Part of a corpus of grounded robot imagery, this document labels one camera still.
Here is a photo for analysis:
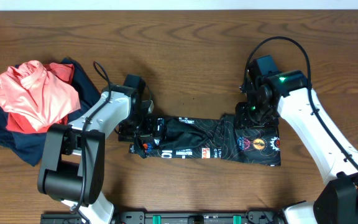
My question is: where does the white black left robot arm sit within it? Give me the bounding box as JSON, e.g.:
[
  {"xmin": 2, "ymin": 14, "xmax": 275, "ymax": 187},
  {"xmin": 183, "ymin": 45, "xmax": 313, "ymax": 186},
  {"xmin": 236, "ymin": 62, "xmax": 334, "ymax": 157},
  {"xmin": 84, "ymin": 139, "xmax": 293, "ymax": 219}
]
[{"xmin": 37, "ymin": 75, "xmax": 154, "ymax": 223}]

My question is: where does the black patterned cycling jersey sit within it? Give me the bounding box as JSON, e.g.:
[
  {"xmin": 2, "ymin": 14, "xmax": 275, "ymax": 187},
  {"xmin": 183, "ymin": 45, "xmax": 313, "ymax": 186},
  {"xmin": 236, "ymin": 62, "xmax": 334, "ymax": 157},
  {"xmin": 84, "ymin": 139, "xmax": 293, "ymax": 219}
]
[{"xmin": 129, "ymin": 114, "xmax": 281, "ymax": 167}]

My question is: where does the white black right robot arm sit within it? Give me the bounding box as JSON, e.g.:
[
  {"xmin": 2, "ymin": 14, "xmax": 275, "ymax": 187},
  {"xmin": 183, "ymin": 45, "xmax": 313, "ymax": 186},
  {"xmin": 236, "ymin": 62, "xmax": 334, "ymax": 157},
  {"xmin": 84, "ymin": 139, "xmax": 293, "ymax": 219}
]
[{"xmin": 241, "ymin": 55, "xmax": 358, "ymax": 223}]

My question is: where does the pink shirt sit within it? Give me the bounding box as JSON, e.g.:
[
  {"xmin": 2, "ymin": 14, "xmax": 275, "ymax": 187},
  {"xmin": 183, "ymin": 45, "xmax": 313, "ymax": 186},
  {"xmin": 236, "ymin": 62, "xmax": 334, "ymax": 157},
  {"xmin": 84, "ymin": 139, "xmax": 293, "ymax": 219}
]
[{"xmin": 0, "ymin": 60, "xmax": 81, "ymax": 133}]

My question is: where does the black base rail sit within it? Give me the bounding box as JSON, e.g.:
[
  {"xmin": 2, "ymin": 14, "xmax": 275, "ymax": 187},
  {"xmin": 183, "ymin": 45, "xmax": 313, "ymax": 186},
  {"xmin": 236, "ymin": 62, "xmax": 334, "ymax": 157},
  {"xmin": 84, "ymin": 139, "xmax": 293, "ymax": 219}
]
[{"xmin": 40, "ymin": 210, "xmax": 285, "ymax": 224}]

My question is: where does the red shirt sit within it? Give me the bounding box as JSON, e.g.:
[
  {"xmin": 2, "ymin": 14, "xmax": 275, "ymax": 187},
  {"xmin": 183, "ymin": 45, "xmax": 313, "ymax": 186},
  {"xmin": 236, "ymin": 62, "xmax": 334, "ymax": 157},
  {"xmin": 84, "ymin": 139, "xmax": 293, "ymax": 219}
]
[{"xmin": 6, "ymin": 62, "xmax": 75, "ymax": 134}]

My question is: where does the navy blue garment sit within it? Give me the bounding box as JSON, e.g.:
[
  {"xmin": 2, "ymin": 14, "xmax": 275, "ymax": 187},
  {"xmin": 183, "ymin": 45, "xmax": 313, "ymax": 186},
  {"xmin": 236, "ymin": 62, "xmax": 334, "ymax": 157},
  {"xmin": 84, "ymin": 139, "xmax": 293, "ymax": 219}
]
[{"xmin": 0, "ymin": 58, "xmax": 100, "ymax": 166}]

